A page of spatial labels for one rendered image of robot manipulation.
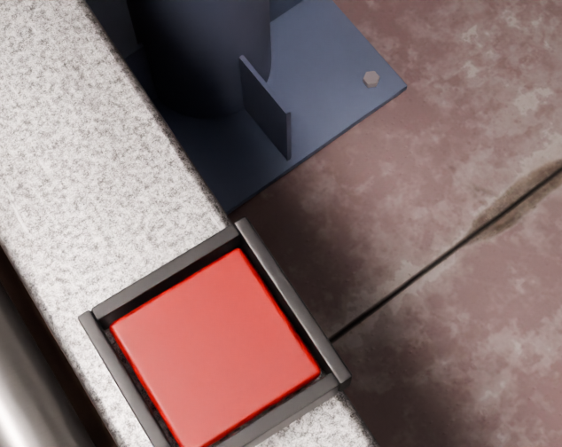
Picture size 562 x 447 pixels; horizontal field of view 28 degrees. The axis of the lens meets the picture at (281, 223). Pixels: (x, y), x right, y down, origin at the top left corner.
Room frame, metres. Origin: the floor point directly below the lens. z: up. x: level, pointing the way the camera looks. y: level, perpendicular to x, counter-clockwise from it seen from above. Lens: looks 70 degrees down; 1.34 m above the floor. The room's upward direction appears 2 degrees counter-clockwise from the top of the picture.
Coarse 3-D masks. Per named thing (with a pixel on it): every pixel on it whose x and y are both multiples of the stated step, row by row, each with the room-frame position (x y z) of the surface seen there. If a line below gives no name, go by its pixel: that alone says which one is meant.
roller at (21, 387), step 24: (0, 288) 0.13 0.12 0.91; (0, 312) 0.12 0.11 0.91; (0, 336) 0.11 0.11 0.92; (24, 336) 0.11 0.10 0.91; (0, 360) 0.10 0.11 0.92; (24, 360) 0.10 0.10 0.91; (0, 384) 0.09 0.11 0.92; (24, 384) 0.09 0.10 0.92; (48, 384) 0.09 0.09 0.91; (0, 408) 0.08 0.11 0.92; (24, 408) 0.08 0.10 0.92; (48, 408) 0.08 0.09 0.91; (72, 408) 0.08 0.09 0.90; (0, 432) 0.07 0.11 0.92; (24, 432) 0.07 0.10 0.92; (48, 432) 0.07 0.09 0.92; (72, 432) 0.07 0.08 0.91
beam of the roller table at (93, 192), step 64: (0, 0) 0.26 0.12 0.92; (64, 0) 0.26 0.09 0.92; (0, 64) 0.23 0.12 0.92; (64, 64) 0.23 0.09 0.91; (0, 128) 0.20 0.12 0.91; (64, 128) 0.20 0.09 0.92; (128, 128) 0.20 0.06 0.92; (0, 192) 0.17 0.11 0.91; (64, 192) 0.17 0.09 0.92; (128, 192) 0.17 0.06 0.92; (192, 192) 0.17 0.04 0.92; (64, 256) 0.14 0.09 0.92; (128, 256) 0.14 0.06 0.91; (64, 320) 0.12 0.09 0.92
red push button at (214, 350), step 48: (192, 288) 0.12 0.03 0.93; (240, 288) 0.12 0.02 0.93; (144, 336) 0.10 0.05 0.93; (192, 336) 0.10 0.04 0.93; (240, 336) 0.10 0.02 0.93; (288, 336) 0.10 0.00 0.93; (144, 384) 0.09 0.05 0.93; (192, 384) 0.09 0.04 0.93; (240, 384) 0.08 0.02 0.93; (288, 384) 0.08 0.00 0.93; (192, 432) 0.07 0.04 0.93
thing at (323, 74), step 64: (128, 0) 0.67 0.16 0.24; (192, 0) 0.63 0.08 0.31; (256, 0) 0.67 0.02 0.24; (320, 0) 0.80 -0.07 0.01; (128, 64) 0.65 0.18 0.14; (192, 64) 0.63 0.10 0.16; (256, 64) 0.66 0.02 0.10; (320, 64) 0.70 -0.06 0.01; (384, 64) 0.70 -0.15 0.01; (192, 128) 0.62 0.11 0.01; (256, 128) 0.61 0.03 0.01; (320, 128) 0.61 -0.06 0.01; (256, 192) 0.52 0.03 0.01
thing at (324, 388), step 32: (192, 256) 0.13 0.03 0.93; (256, 256) 0.13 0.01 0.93; (128, 288) 0.12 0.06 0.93; (160, 288) 0.12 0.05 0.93; (288, 288) 0.12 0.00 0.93; (96, 320) 0.11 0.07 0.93; (320, 352) 0.09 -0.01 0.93; (128, 384) 0.09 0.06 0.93; (320, 384) 0.08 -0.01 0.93; (288, 416) 0.07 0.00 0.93
